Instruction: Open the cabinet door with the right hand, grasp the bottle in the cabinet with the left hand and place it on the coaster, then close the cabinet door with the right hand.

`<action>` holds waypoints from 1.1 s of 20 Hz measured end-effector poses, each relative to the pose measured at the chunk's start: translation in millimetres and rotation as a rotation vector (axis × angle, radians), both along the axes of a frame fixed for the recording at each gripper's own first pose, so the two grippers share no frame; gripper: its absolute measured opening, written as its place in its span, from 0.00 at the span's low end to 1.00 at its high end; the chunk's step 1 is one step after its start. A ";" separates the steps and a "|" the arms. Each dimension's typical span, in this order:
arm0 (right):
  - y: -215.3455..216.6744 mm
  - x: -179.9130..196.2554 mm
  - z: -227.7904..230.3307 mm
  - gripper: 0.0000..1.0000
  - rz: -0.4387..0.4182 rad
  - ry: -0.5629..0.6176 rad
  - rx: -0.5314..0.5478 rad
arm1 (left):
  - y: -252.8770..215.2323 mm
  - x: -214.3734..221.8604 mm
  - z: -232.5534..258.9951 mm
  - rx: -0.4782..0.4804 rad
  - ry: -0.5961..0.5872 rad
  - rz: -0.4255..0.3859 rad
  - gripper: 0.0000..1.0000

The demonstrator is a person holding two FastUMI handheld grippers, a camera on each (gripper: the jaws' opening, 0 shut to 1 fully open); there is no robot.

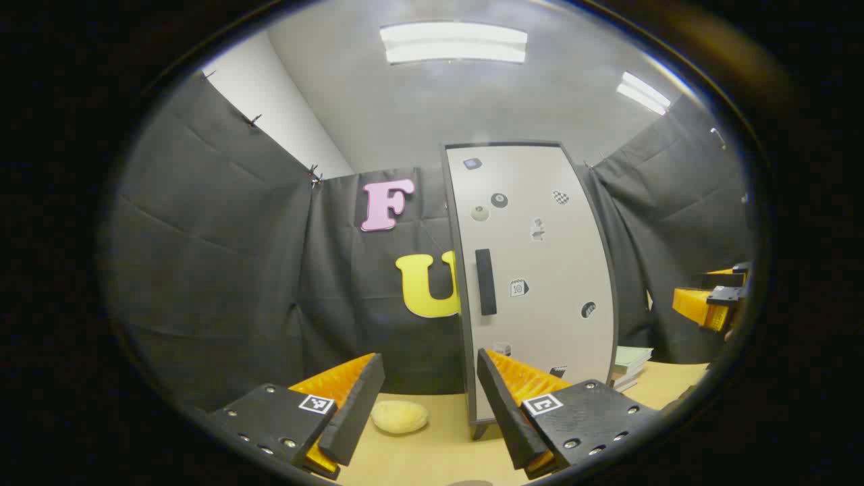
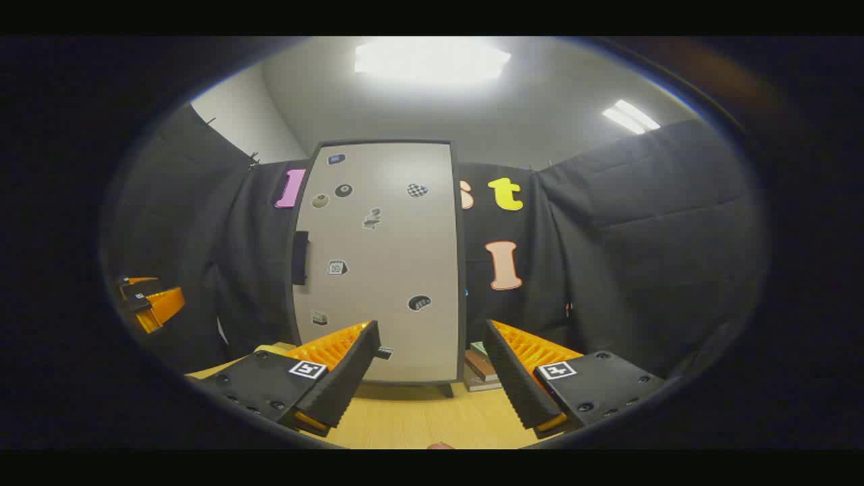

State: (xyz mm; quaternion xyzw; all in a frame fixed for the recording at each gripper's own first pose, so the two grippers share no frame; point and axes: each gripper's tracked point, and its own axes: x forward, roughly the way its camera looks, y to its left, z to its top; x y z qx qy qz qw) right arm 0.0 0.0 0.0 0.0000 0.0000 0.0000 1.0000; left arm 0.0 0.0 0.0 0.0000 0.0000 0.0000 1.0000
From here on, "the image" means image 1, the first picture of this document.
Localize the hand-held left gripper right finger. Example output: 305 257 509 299
477 348 659 481

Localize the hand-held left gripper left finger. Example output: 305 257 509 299
206 352 386 481

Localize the grey cabinet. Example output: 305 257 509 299
440 140 620 441

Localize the black door handle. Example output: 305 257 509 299
475 248 498 317

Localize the grey cabinet door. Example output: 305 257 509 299
445 145 616 423

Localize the yellow plush toy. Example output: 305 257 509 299
371 400 429 435

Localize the green notebook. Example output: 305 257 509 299
613 346 654 379

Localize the black backdrop cloth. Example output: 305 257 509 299
101 71 753 412

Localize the narrow ceiling light panel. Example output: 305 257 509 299
616 71 672 115

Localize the wide ceiling light panel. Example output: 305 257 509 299
379 22 529 65

